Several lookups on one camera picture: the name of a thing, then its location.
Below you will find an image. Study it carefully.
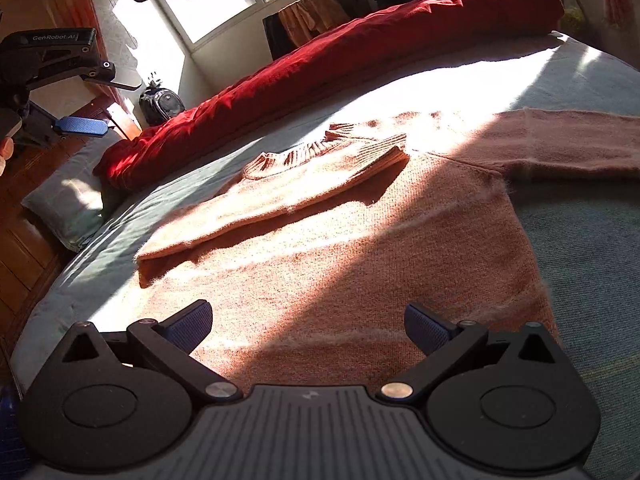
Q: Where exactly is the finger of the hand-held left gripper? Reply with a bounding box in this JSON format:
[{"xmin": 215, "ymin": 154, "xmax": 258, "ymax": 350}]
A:
[
  {"xmin": 20, "ymin": 102, "xmax": 113, "ymax": 148},
  {"xmin": 82, "ymin": 60, "xmax": 143, "ymax": 92}
]

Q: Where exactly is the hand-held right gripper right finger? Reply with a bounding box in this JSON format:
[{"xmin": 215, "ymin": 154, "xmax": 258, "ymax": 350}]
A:
[{"xmin": 375, "ymin": 301, "xmax": 558, "ymax": 403}]

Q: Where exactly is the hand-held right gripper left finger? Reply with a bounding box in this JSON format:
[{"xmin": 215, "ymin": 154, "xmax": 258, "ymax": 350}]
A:
[{"xmin": 60, "ymin": 299, "xmax": 243, "ymax": 403}]

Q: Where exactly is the orange knit sweater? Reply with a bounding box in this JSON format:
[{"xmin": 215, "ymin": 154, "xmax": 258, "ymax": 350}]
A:
[{"xmin": 136, "ymin": 107, "xmax": 640, "ymax": 396}]

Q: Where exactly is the black backpack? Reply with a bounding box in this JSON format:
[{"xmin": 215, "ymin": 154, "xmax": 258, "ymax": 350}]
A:
[{"xmin": 139, "ymin": 87, "xmax": 186, "ymax": 127}]

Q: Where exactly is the grey pillow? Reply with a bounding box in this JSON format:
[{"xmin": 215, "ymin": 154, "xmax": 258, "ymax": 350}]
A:
[{"xmin": 21, "ymin": 137, "xmax": 118, "ymax": 253}]

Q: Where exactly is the window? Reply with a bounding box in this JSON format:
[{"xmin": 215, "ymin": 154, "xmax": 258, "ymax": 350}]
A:
[{"xmin": 112, "ymin": 0, "xmax": 361, "ymax": 51}]

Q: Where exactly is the wooden headboard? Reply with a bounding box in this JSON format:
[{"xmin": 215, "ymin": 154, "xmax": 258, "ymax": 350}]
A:
[{"xmin": 0, "ymin": 95, "xmax": 141, "ymax": 356}]

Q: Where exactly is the bed with grey-green sheet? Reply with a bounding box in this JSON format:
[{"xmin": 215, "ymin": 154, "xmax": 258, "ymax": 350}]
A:
[{"xmin": 10, "ymin": 30, "xmax": 640, "ymax": 480}]

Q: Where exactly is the dark draped garment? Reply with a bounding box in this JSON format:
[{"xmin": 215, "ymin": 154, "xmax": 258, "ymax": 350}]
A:
[{"xmin": 263, "ymin": 12, "xmax": 296, "ymax": 61}]

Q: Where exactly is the blue suitcase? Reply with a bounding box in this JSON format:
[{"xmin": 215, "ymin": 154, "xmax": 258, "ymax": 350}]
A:
[{"xmin": 0, "ymin": 385, "xmax": 23, "ymax": 480}]

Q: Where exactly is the orange draped garment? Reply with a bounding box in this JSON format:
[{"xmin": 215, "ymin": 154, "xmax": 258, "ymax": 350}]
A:
[{"xmin": 277, "ymin": 0, "xmax": 351, "ymax": 48}]

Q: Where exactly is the red duvet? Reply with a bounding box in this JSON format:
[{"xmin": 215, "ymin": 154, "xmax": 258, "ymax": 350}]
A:
[{"xmin": 94, "ymin": 0, "xmax": 566, "ymax": 191}]

